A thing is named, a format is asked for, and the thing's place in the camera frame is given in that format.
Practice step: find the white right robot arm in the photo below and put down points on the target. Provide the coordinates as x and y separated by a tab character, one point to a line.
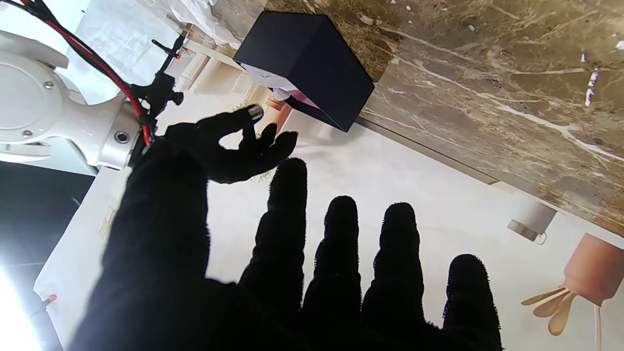
39	102

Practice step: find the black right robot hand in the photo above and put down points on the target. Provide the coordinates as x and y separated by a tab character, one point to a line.
229	163

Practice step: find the black box pink inside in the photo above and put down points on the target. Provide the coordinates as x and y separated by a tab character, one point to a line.
312	68

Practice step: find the printed kitchen scene backdrop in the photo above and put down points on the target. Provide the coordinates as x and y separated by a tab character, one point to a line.
438	253

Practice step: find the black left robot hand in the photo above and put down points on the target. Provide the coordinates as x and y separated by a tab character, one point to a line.
161	273

